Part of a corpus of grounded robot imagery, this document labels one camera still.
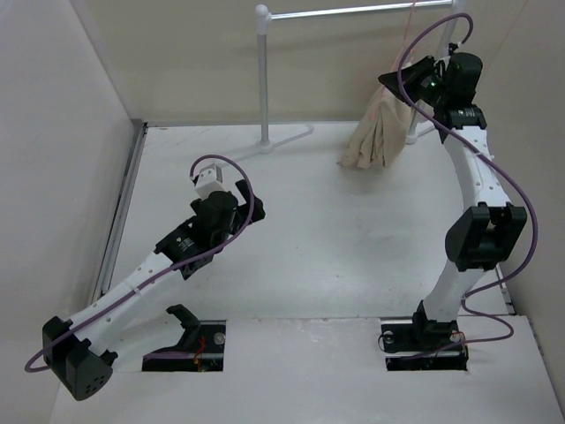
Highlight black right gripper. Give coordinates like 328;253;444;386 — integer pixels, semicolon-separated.
379;56;449;109

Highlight pink wire hanger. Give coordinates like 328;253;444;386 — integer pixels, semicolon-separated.
370;0;420;120

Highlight beige cargo trousers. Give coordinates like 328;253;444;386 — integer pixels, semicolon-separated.
338;86;413;169

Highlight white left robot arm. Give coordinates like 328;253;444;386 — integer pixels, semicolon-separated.
41;178;265;401

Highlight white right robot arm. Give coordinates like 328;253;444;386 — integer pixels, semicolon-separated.
379;53;533;352

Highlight white clothes rack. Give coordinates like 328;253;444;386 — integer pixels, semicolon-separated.
220;0;467;155

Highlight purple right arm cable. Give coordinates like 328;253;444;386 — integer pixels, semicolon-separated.
397;12;541;359

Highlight aluminium left table rail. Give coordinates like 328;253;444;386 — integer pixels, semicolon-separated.
87;119;148;305

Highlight aluminium table rail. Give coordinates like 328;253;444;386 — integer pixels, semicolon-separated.
499;282;516;315
87;119;148;305

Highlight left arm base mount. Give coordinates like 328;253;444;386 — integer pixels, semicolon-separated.
141;321;227;373

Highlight aluminium right table rail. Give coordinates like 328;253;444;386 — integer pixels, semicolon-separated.
499;282;516;315

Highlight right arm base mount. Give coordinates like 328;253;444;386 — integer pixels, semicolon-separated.
379;319;469;372

